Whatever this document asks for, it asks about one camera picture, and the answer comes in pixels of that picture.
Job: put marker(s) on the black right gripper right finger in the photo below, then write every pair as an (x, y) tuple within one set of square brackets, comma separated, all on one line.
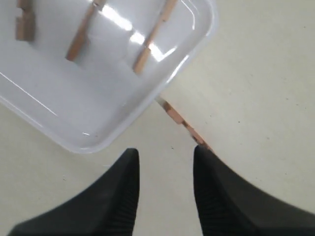
[(228, 205)]

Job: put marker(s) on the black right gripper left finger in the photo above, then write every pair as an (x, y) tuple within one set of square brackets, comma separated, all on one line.
[(106, 208)]

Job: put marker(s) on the wooden slat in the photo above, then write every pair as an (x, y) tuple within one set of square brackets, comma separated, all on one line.
[(178, 119)]

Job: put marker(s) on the wooden slat vertical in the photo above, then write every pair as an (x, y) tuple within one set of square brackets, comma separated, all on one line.
[(81, 34), (146, 51)]

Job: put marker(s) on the wooden slat horizontal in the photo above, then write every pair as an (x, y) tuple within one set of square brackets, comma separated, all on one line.
[(25, 24)]

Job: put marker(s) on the white plastic tray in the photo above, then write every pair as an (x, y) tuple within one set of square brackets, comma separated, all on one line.
[(84, 105)]

